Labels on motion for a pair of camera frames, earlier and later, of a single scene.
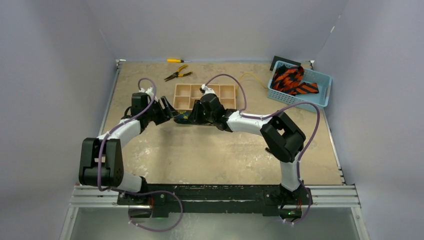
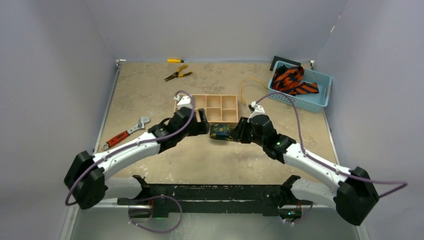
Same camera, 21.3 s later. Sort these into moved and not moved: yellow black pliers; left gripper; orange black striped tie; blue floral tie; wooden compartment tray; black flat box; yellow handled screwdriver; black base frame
Moved: left gripper; blue floral tie; wooden compartment tray
Not moved: black flat box; orange black striped tie; yellow black pliers; black base frame; yellow handled screwdriver
